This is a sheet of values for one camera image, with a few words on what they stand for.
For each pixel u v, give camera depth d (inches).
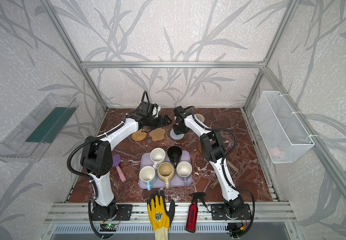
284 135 24.0
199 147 37.9
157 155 35.9
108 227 28.2
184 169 33.8
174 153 35.0
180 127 35.3
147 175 32.4
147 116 29.1
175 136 40.3
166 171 34.1
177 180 33.2
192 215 27.4
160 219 27.8
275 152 28.4
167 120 33.3
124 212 29.0
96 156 19.8
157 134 41.3
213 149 24.4
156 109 30.8
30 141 24.8
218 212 28.9
